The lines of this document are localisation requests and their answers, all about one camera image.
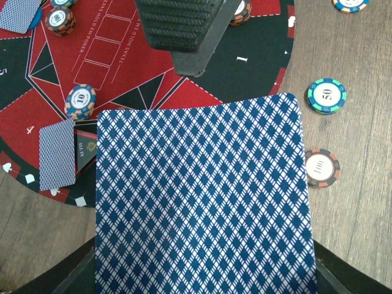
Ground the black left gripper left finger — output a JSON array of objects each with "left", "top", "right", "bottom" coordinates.
[{"left": 14, "top": 238, "right": 95, "bottom": 293}]

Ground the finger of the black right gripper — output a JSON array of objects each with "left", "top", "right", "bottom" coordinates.
[{"left": 135, "top": 0, "right": 239, "bottom": 77}]

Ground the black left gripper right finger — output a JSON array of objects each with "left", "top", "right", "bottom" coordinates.
[{"left": 314, "top": 241, "right": 391, "bottom": 294}]

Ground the orange black chip stack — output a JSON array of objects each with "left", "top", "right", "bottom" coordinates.
[{"left": 306, "top": 148, "right": 341, "bottom": 188}]

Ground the purple white chips seat four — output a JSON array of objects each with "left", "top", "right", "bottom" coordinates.
[{"left": 64, "top": 84, "right": 96, "bottom": 121}]

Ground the dealt blue card seat four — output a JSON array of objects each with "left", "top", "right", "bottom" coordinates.
[{"left": 39, "top": 118, "right": 76, "bottom": 191}]

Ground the blue green chips top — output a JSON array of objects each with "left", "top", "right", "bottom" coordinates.
[{"left": 50, "top": 0, "right": 77, "bottom": 8}]

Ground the blue green chip stack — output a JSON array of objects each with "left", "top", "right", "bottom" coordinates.
[{"left": 307, "top": 78, "right": 347, "bottom": 115}]

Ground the blue small blind button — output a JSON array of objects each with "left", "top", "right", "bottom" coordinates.
[{"left": 28, "top": 7, "right": 43, "bottom": 30}]

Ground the purple white chip stack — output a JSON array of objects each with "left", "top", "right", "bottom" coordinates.
[{"left": 332, "top": 0, "right": 369, "bottom": 13}]

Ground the dealt blue card top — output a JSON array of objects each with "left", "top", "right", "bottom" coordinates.
[{"left": 0, "top": 0, "right": 41, "bottom": 34}]

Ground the round red black poker mat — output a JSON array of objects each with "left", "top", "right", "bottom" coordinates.
[{"left": 1, "top": 1, "right": 295, "bottom": 192}]

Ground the triangular all in marker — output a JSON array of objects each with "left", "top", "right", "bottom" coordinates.
[{"left": 73, "top": 129, "right": 97, "bottom": 174}]

